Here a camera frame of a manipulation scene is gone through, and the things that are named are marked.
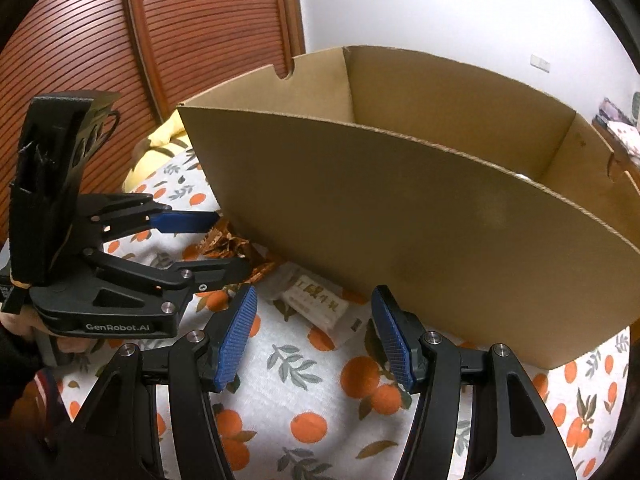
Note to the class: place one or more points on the yellow pillow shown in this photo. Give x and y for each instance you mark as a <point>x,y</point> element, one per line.
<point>150,160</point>

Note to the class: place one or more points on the wooden slatted wardrobe door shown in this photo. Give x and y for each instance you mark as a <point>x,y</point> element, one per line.
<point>200,20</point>

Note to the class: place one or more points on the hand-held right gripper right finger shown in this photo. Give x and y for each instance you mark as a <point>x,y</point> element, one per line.
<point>395,340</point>

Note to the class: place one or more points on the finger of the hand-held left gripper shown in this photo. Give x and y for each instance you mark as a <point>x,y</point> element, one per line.
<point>185,221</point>
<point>210,272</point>

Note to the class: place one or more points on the beige nougat packet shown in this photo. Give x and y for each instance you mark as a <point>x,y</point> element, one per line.
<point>315,305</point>

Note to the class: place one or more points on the person's left hand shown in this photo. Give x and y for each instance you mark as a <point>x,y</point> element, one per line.
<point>20,324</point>

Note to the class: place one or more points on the white wall switch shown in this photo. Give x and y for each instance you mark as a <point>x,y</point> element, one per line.
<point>540,62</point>

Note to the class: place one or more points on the person's left forearm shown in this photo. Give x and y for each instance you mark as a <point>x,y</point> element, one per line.
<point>20,385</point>

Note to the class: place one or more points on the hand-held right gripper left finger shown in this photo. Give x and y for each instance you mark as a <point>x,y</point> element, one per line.
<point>235,340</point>

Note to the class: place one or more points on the brown cardboard box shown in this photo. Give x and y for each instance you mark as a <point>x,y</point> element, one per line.
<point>400,210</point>

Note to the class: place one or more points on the row of small desk items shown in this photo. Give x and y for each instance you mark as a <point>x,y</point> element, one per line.
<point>614,115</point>

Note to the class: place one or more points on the orange-brown wrapper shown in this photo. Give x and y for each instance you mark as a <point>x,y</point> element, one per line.
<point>225,247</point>

